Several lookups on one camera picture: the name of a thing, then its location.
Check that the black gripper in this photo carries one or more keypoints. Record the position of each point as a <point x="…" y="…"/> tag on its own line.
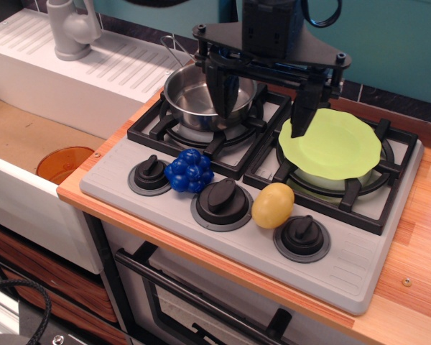
<point x="272" y="44"/>

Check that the blue toy blueberry cluster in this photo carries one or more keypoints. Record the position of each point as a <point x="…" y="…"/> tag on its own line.
<point x="189" y="172"/>

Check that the yellow toy potato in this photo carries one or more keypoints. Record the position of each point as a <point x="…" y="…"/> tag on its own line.
<point x="273" y="205"/>

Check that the small steel pot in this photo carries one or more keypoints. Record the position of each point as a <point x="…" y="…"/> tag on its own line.
<point x="187" y="94"/>

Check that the green plastic plate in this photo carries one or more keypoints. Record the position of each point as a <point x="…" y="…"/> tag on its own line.
<point x="336" y="146"/>

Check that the grey toy stove top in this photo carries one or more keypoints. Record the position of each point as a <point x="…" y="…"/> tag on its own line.
<point x="345" y="278"/>

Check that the black middle stove knob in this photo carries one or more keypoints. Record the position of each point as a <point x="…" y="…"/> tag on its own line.
<point x="222" y="206"/>

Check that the black stove knob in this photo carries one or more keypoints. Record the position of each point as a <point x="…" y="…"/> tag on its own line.
<point x="222" y="206"/>
<point x="302" y="239"/>
<point x="147" y="178"/>

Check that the black left stove knob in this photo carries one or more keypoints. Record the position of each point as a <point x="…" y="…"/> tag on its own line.
<point x="147" y="178"/>

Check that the black right stove knob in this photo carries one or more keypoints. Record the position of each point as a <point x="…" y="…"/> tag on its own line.
<point x="302" y="239"/>

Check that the black left burner grate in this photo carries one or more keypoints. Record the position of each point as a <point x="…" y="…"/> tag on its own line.
<point x="231" y="150"/>

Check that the black burner grate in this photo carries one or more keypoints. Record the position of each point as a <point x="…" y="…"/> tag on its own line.
<point x="365" y="203"/>
<point x="231" y="150"/>

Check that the black right burner grate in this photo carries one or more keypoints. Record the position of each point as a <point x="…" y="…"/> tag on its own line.
<point x="365" y="203"/>

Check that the grey toy faucet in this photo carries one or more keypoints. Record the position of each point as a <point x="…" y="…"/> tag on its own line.
<point x="73" y="32"/>

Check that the orange plastic bowl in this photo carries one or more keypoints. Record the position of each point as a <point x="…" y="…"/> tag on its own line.
<point x="60" y="164"/>

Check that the white toy sink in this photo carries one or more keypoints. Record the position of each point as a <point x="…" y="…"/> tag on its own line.
<point x="47" y="104"/>

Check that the toy oven door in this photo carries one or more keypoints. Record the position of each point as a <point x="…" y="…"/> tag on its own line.
<point x="192" y="317"/>

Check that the wooden drawer front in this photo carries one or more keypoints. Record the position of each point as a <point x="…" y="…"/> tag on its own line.
<point x="79" y="298"/>

